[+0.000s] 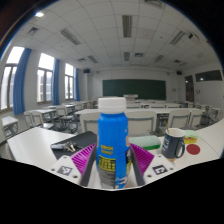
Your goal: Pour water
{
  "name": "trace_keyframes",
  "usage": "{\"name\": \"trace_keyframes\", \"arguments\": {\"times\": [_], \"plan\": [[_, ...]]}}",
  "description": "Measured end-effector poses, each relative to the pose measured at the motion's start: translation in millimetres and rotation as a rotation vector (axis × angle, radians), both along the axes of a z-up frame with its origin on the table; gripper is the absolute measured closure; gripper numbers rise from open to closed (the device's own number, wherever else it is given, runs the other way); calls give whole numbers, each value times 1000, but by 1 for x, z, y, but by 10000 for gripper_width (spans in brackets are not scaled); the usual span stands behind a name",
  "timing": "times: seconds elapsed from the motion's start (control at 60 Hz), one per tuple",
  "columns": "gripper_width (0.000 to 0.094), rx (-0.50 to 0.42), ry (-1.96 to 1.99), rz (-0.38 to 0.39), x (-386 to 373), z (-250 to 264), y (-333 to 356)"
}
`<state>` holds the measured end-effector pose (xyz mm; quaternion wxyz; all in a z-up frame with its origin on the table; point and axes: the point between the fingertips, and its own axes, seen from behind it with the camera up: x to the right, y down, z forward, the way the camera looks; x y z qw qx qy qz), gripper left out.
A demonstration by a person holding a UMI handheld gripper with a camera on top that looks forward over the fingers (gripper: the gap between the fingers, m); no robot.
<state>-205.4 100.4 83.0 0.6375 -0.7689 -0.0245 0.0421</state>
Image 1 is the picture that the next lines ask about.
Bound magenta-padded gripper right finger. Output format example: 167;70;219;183
128;142;177;187

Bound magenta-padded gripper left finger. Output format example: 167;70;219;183
49;143;98;188

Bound blue drink bottle white cap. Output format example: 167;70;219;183
95;96;132;190

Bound bunch of keys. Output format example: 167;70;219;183
50;141;78;153

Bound black laptop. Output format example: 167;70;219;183
49;130;98;160

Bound dark blue mug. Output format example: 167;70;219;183
160;127;186;163

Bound wooden stick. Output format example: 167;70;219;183
163;120;171;135

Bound white classroom desks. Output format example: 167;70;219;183
1;98;224;134

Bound flat round red coaster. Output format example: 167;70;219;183
185;143;201;156

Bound white classroom chairs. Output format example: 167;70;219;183
23;99;224;138

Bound white lectern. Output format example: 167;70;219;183
123;93;139;101

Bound green chalkboard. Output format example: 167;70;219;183
102;78;167;101

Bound blue curtain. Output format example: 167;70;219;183
52;58;61;106
12;47;33;116
73;67;81;102

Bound classroom window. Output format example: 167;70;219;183
36;52;55;104
0;45;25;111
64;62;75;101

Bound dark door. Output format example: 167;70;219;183
184;74;195;103

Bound ceiling projector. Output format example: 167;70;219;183
188;32;201;43

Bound ceiling lights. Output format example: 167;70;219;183
26;0;188;64

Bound dark high wall window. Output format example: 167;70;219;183
195;69;223;83

